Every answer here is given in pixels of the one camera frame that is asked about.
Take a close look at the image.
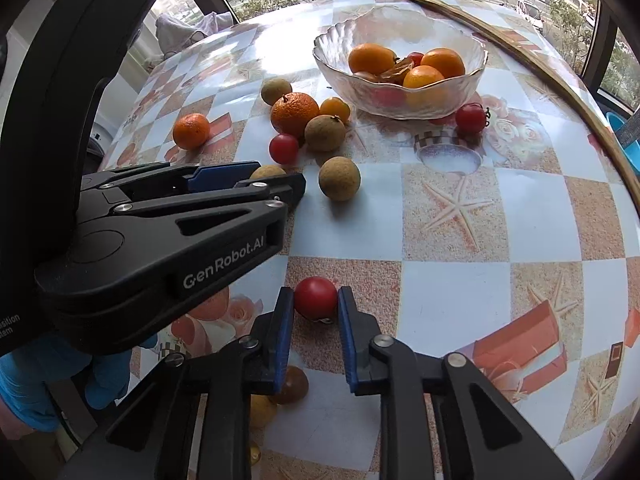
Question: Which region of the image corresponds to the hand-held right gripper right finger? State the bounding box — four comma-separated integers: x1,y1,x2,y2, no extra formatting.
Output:
338,286,573,480

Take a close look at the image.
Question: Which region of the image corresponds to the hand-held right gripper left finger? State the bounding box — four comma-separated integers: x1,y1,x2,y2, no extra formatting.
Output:
57,287,296,480

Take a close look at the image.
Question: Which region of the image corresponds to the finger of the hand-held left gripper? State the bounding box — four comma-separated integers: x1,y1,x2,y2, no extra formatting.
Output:
107,172,307,215
82,161,261,196

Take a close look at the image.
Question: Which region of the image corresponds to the brown longan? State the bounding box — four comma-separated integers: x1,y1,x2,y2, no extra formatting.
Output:
318,156,362,203
260,77,294,107
249,164,287,181
304,114,347,153

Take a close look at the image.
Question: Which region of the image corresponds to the clear glass bowl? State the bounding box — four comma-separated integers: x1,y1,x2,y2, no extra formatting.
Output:
313,6,488,120

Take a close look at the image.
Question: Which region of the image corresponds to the person's left forearm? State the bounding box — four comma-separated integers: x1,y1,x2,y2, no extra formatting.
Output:
0,392,38,443

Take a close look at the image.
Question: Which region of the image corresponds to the person's left hand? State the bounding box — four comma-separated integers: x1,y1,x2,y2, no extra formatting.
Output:
0,332,158,433

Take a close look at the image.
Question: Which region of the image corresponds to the amber cherry tomato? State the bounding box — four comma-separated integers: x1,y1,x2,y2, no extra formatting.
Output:
270,365,310,406

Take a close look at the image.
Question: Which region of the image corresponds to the small smooth mandarin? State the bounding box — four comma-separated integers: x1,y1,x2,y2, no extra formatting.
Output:
172,113,211,151

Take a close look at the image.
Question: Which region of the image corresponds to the rough-skinned mandarin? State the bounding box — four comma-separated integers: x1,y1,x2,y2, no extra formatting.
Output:
270,92,320,140

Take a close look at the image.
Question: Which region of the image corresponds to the white cloth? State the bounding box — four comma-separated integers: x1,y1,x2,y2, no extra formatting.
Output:
154,9,237,57

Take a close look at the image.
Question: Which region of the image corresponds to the large smooth orange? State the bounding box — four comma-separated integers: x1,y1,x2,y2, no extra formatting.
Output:
402,65,446,92
420,47,466,79
348,43,399,75

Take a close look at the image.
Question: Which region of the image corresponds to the checkered printed tablecloth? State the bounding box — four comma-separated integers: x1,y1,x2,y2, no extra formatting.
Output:
95,0,640,480

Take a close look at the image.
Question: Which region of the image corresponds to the red tomato with stem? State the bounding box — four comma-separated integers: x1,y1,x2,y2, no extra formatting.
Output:
454,103,492,135

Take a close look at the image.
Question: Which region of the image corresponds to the white parked car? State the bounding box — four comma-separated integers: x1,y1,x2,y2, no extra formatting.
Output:
516,0,546,31

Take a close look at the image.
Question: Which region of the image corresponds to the blue plastic basin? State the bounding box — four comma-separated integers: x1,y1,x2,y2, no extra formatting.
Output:
605,112,640,173

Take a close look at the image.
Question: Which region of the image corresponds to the metal mesh tool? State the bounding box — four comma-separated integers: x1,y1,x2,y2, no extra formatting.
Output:
616,109,640,147

